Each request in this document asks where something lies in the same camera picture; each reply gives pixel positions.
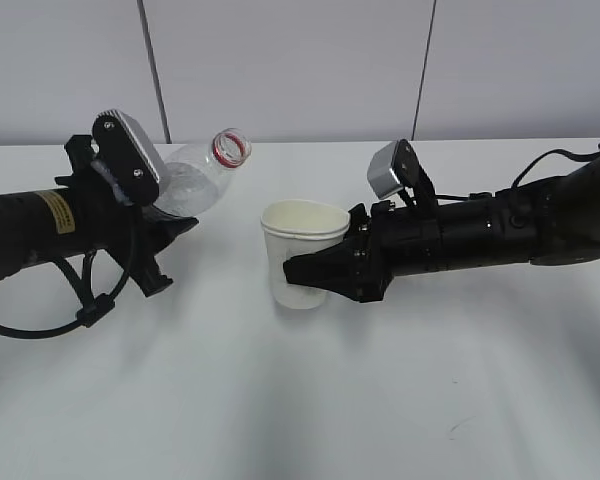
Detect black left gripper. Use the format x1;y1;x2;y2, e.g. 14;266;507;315
56;135;199;297

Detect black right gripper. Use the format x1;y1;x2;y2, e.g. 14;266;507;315
283;202;443;303

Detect white paper cup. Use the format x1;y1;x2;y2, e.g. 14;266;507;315
261;199;350;310

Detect clear plastic water bottle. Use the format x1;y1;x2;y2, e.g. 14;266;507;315
154;128;252;217

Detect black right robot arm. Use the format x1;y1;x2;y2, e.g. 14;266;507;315
283;139;600;303

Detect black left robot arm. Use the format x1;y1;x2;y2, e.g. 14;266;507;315
0;135;198;297

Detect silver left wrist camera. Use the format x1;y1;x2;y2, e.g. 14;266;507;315
92;109;169;207

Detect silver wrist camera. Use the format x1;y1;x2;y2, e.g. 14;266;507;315
367;139;437;208
92;109;169;207

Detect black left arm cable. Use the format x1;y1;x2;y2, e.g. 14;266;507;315
0;204;136;340

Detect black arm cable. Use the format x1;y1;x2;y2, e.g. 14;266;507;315
0;204;136;340
509;147;600;191

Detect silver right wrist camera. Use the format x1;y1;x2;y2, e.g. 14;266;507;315
367;139;437;208

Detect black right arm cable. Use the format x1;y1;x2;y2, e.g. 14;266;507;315
509;147;600;191

